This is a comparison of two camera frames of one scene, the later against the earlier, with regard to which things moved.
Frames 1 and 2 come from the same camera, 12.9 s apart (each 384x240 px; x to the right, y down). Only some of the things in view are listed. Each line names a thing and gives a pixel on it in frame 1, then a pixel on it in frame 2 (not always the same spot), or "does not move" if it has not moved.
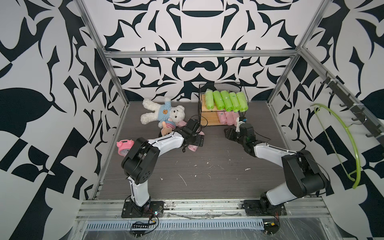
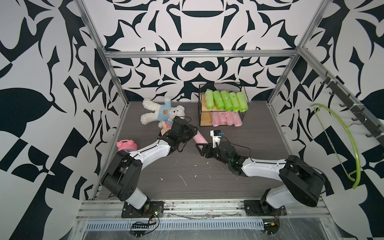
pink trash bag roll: [193, 148] → [215, 119]
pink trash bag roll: [222, 117] does not move
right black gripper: [231, 133] → [207, 146]
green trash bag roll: [235, 102] does not move
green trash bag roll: [228, 104] does not move
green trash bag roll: [219, 100] does not move
